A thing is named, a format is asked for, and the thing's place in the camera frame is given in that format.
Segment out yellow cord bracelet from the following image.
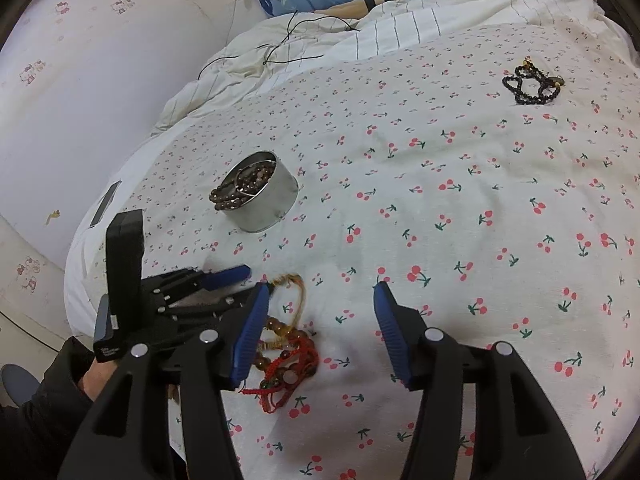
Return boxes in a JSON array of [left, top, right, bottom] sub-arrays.
[[260, 272, 307, 356]]

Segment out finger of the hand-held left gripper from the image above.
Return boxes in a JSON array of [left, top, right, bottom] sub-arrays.
[[142, 264, 252, 306], [162, 287, 261, 331]]

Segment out person's left forearm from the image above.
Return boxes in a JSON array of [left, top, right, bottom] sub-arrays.
[[0, 336, 96, 480]]

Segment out black bead bracelet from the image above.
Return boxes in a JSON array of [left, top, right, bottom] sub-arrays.
[[501, 59, 566, 107]]

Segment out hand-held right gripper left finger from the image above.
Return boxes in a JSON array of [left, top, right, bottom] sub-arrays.
[[67, 282, 271, 480]]

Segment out dark phone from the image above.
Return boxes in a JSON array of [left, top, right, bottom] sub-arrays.
[[89, 180, 122, 228]]

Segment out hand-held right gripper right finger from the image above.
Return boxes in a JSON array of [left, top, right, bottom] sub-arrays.
[[372, 281, 586, 480]]

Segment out thin black cable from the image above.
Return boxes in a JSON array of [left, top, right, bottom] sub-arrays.
[[197, 10, 361, 81]]

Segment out long brown bead necklace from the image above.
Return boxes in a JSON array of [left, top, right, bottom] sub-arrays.
[[210, 157, 276, 211]]

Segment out person's left hand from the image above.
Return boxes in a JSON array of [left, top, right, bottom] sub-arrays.
[[82, 361, 119, 402]]

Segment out white striped quilt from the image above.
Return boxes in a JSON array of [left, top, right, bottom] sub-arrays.
[[150, 0, 616, 136]]

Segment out round silver metal tin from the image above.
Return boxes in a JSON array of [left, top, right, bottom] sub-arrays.
[[209, 150, 300, 233]]

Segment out amber bead bracelet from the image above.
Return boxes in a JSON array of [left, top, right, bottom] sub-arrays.
[[250, 316, 321, 386]]

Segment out grey blue shoe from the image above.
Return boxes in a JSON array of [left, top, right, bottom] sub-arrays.
[[0, 364, 41, 407]]

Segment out red string bracelet dark beads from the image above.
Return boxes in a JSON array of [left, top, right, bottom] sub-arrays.
[[239, 360, 321, 415]]

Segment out red string bracelet white bead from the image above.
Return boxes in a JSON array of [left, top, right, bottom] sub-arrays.
[[290, 336, 322, 376]]

